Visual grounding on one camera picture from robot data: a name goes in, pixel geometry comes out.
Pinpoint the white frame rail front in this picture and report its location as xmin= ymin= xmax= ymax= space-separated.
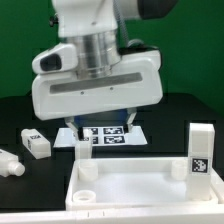
xmin=0 ymin=205 xmax=224 ymax=224

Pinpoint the white desk top tray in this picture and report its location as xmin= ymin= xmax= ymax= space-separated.
xmin=65 ymin=157 xmax=224 ymax=211

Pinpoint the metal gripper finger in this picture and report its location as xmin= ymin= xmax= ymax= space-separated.
xmin=124 ymin=112 xmax=136 ymax=132
xmin=65 ymin=117 xmax=83 ymax=140

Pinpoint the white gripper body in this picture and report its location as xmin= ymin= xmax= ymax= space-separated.
xmin=32 ymin=50 xmax=163 ymax=120

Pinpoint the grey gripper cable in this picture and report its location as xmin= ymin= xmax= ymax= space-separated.
xmin=113 ymin=0 xmax=148 ymax=51

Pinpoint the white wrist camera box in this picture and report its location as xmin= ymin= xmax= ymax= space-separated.
xmin=32 ymin=43 xmax=78 ymax=74

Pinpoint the white marker plate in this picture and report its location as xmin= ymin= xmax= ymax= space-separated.
xmin=54 ymin=126 xmax=148 ymax=148

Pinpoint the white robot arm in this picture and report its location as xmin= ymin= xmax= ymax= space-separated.
xmin=32 ymin=0 xmax=178 ymax=137

